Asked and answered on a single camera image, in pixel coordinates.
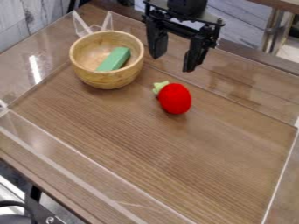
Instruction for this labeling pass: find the metal table leg background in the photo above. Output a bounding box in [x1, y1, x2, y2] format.
[261, 9, 295, 55]

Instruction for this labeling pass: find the clear acrylic tray wall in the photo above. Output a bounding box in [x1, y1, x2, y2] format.
[0, 12, 299, 224]

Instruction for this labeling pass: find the black cable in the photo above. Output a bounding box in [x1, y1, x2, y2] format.
[0, 199, 32, 224]

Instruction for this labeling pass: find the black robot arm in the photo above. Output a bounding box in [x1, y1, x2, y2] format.
[143, 0, 225, 73]

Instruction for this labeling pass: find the light wooden bowl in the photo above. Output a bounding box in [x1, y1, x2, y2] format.
[69, 31, 145, 89]

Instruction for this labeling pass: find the green rectangular stick block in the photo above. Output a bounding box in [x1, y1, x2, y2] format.
[96, 47, 131, 72]

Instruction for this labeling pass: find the red plush strawberry toy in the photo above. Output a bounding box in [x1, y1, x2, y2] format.
[152, 80, 192, 115]

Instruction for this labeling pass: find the black table frame leg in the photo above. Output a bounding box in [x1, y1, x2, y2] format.
[24, 185, 65, 224]

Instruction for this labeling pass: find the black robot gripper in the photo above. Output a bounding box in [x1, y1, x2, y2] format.
[143, 0, 225, 73]

